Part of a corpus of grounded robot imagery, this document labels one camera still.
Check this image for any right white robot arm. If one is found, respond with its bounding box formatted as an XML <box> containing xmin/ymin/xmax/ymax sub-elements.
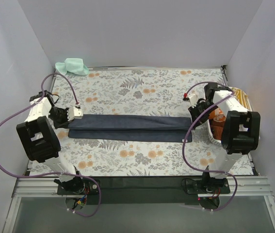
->
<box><xmin>183</xmin><ymin>82</ymin><xmax>260</xmax><ymax>193</ymax></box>

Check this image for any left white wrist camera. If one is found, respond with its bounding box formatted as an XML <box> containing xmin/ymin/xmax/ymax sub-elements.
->
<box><xmin>66</xmin><ymin>103</ymin><xmax>83</xmax><ymax>121</ymax></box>

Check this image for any purple cable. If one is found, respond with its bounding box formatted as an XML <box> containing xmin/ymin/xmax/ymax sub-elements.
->
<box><xmin>0</xmin><ymin>72</ymin><xmax>102</xmax><ymax>217</ymax></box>
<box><xmin>182</xmin><ymin>82</ymin><xmax>238</xmax><ymax>213</ymax></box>

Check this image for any orange peach printed towel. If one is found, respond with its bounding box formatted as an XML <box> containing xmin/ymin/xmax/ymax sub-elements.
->
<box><xmin>209</xmin><ymin>108</ymin><xmax>226</xmax><ymax>122</ymax></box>

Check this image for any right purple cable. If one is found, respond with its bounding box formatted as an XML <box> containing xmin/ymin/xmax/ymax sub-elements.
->
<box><xmin>182</xmin><ymin>82</ymin><xmax>238</xmax><ymax>213</ymax></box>

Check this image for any mint green towel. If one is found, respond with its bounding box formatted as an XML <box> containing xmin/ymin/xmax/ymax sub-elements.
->
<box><xmin>55</xmin><ymin>58</ymin><xmax>89</xmax><ymax>76</ymax></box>

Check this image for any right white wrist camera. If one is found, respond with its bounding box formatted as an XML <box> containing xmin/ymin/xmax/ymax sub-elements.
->
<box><xmin>183</xmin><ymin>93</ymin><xmax>198</xmax><ymax>107</ymax></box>

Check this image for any floral table mat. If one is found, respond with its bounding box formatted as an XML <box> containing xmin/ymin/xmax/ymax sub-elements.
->
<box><xmin>29</xmin><ymin>68</ymin><xmax>254</xmax><ymax>177</ymax></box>

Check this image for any white plastic basket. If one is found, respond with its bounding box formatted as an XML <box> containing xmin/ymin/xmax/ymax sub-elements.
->
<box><xmin>206</xmin><ymin>86</ymin><xmax>257</xmax><ymax>147</ymax></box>

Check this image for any yellow patterned rolled towel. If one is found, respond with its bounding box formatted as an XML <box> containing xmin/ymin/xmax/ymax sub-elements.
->
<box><xmin>231</xmin><ymin>87</ymin><xmax>252</xmax><ymax>111</ymax></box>

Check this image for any aluminium frame rail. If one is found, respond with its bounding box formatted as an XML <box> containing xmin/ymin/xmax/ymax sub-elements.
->
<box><xmin>13</xmin><ymin>176</ymin><xmax>273</xmax><ymax>197</ymax></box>

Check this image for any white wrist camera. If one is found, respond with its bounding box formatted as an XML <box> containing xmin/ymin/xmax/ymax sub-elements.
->
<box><xmin>66</xmin><ymin>103</ymin><xmax>83</xmax><ymax>121</ymax></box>
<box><xmin>183</xmin><ymin>93</ymin><xmax>198</xmax><ymax>107</ymax></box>

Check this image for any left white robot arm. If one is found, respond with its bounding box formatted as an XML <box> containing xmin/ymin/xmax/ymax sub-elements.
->
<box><xmin>16</xmin><ymin>90</ymin><xmax>85</xmax><ymax>194</ymax></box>

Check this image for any brown rolled towel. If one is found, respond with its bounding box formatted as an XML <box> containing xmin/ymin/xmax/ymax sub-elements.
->
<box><xmin>210</xmin><ymin>120</ymin><xmax>225</xmax><ymax>140</ymax></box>

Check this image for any dark grey towel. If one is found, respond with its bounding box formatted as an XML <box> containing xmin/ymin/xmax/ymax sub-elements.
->
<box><xmin>68</xmin><ymin>115</ymin><xmax>191</xmax><ymax>143</ymax></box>

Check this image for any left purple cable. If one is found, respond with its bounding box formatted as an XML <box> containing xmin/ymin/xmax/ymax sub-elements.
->
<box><xmin>0</xmin><ymin>72</ymin><xmax>102</xmax><ymax>217</ymax></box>

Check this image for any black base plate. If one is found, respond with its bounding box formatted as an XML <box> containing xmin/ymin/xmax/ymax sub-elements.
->
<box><xmin>54</xmin><ymin>176</ymin><xmax>230</xmax><ymax>205</ymax></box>

